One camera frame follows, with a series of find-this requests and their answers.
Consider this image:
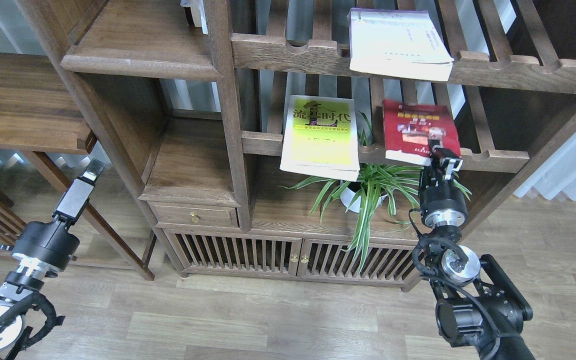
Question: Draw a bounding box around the green spider plant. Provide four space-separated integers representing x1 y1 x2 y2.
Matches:
282 111 472 273

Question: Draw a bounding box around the white paperback book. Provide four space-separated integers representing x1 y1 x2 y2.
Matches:
349 7 454 82

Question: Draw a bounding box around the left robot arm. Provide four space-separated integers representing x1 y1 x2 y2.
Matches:
0 159 105 360

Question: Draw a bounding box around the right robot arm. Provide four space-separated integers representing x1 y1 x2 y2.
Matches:
412 139 534 360

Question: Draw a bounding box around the dark wooden bookshelf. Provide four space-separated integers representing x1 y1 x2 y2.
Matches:
17 0 576 291

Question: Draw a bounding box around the yellow green book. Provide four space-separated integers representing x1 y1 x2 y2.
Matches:
279 95 360 182

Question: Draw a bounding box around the red book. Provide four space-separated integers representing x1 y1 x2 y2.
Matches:
382 99 461 166

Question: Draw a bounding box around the white plant pot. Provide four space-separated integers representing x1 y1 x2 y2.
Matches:
339 180 362 214

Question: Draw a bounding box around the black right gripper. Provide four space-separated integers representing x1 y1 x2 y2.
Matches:
419 140 468 228

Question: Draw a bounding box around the brass drawer knob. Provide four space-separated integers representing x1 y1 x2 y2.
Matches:
189 212 201 224

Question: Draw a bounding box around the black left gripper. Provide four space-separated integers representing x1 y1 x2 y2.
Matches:
11 159 106 274

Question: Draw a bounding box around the wooden side table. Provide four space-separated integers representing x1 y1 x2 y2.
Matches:
0 52 156 281

